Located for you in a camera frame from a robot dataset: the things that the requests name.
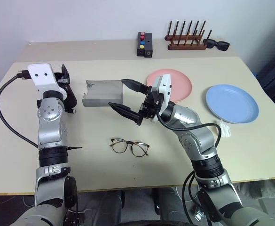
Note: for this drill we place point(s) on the black marker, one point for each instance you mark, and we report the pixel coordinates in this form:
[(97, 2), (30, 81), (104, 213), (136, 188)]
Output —
[(75, 148)]

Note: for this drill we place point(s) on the tortoiseshell clear eyeglasses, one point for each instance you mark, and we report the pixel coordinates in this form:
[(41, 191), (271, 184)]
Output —
[(129, 142)]

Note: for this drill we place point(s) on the white crumpled tissue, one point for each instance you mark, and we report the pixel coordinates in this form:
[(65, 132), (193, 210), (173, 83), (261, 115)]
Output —
[(225, 129)]

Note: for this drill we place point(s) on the brown wooden dish rack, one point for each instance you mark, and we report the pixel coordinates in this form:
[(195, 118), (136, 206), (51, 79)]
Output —
[(186, 46)]

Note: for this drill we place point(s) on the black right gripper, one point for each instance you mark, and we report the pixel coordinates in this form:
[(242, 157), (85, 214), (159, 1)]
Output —
[(149, 108)]

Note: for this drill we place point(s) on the black sunglasses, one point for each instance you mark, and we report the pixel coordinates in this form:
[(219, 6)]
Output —
[(219, 45)]

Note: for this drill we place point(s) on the pink plate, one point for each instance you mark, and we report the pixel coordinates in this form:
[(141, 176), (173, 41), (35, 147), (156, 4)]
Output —
[(180, 84)]

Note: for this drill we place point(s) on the black box with coloured buttons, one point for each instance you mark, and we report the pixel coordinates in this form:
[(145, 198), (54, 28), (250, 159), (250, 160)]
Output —
[(140, 47)]

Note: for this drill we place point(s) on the grey metal tray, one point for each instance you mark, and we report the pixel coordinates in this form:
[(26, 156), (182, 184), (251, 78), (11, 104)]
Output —
[(104, 91)]

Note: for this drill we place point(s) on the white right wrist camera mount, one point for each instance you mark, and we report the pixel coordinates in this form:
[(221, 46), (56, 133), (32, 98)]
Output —
[(164, 87)]

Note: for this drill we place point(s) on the blue plate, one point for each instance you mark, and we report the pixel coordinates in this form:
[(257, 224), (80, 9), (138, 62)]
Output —
[(231, 103)]

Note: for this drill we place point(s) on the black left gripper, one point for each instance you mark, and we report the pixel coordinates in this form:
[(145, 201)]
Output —
[(61, 81)]

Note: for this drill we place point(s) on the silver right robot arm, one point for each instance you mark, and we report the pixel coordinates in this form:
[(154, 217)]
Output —
[(193, 139)]

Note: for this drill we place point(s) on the dark grey rounded shape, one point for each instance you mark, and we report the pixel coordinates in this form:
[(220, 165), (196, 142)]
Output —
[(167, 207)]

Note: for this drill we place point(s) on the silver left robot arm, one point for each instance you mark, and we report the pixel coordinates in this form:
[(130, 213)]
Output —
[(48, 131)]

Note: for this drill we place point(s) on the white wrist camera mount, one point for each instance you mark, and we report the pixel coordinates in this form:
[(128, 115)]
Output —
[(42, 75), (164, 87)]

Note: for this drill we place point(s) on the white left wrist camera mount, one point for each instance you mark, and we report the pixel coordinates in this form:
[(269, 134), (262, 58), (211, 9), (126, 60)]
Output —
[(42, 75)]

